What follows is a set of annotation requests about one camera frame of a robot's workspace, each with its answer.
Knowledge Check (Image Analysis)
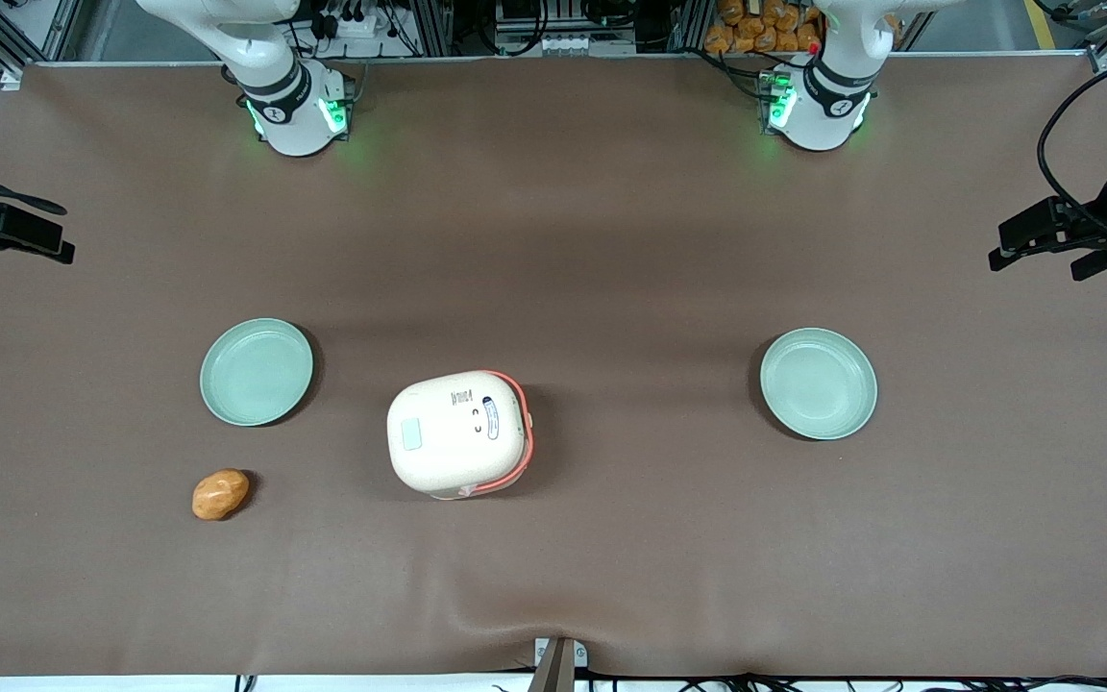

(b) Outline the cream rice cooker orange trim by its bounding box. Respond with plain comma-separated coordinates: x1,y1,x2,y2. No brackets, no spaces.
386,370,535,501

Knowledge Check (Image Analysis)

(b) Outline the pale green round plate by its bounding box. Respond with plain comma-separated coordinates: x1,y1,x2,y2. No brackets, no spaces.
200,318,315,428
759,328,879,442

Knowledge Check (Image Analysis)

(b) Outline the orange-brown potato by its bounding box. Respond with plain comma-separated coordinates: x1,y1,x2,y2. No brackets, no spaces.
191,468,252,522

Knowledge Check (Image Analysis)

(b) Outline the pile of orange bread rolls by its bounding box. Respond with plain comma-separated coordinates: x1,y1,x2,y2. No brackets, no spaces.
703,0,825,56

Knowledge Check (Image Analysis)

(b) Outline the white power strip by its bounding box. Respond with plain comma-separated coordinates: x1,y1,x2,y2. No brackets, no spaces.
318,0,403,41

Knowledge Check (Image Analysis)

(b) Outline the brown table mat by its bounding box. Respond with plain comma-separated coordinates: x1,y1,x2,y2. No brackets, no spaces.
0,53,1107,679

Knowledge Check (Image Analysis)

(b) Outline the metal table clamp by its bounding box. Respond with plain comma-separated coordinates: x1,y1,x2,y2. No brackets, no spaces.
532,637,589,692

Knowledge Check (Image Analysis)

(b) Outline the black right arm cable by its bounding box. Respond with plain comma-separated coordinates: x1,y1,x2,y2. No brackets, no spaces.
0,149,68,216

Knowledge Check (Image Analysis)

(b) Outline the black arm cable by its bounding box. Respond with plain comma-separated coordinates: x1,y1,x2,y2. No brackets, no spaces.
0,149,68,216
1037,53,1107,241

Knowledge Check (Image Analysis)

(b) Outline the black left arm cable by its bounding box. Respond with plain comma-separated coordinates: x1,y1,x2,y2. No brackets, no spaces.
1037,53,1107,241

